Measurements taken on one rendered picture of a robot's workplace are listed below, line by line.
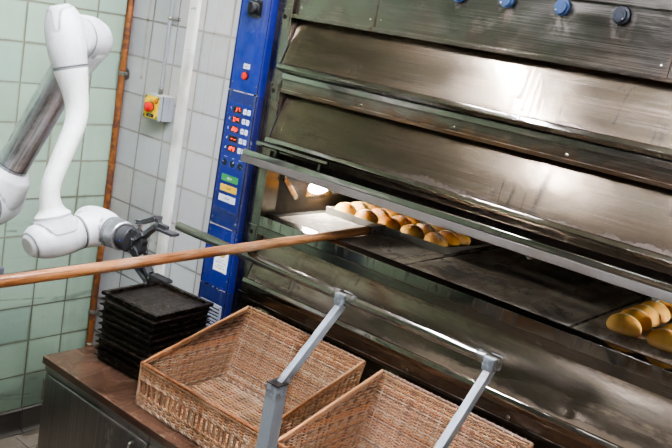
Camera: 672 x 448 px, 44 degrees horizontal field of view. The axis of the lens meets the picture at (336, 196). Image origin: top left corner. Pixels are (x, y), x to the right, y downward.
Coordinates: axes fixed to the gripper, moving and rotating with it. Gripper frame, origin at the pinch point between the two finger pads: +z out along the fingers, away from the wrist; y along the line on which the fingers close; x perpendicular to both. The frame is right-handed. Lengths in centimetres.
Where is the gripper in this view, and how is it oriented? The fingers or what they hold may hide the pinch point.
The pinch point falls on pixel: (169, 257)
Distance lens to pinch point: 237.9
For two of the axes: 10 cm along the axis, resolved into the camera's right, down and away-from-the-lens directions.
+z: 7.6, 2.5, -6.0
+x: -6.3, 0.4, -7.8
